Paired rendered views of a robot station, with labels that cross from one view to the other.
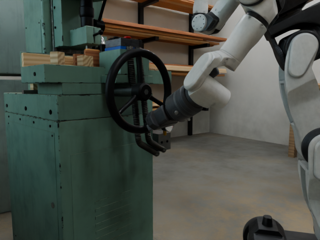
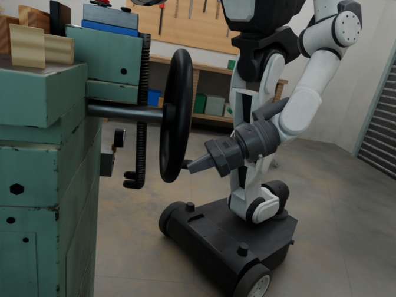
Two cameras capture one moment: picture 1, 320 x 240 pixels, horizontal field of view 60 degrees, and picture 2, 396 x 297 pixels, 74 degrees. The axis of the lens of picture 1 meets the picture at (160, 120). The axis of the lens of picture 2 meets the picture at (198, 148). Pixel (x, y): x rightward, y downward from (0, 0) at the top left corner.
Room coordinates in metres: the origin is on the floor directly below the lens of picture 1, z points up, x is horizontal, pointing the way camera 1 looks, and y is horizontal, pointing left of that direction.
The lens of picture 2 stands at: (0.61, 0.52, 0.95)
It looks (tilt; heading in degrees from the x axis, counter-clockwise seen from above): 19 degrees down; 301
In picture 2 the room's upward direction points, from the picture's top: 10 degrees clockwise
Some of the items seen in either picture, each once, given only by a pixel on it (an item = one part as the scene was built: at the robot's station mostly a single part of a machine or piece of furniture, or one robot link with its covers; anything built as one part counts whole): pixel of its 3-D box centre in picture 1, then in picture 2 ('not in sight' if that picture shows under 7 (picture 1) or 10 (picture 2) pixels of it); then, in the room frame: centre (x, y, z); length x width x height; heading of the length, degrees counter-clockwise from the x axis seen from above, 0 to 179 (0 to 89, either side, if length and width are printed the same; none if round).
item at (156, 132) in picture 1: (155, 139); (94, 158); (1.28, 0.02, 0.58); 0.12 x 0.08 x 0.08; 45
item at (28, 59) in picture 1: (94, 64); not in sight; (1.24, 0.29, 0.92); 0.60 x 0.02 x 0.05; 135
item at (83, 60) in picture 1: (85, 61); (60, 49); (1.03, 0.27, 0.92); 0.05 x 0.04 x 0.04; 141
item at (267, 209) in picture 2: not in sight; (253, 202); (0.94, -0.70, 0.28); 0.21 x 0.20 x 0.13; 75
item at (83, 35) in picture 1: (85, 39); not in sight; (1.21, 0.32, 1.03); 0.14 x 0.07 x 0.09; 45
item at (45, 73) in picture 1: (111, 76); (64, 71); (1.15, 0.20, 0.87); 0.61 x 0.30 x 0.06; 135
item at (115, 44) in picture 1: (125, 44); (112, 18); (1.09, 0.13, 0.99); 0.13 x 0.11 x 0.06; 135
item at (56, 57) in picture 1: (57, 58); (27, 46); (0.97, 0.35, 0.92); 0.03 x 0.03 x 0.05; 68
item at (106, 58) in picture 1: (124, 64); (108, 55); (1.09, 0.14, 0.91); 0.15 x 0.14 x 0.09; 135
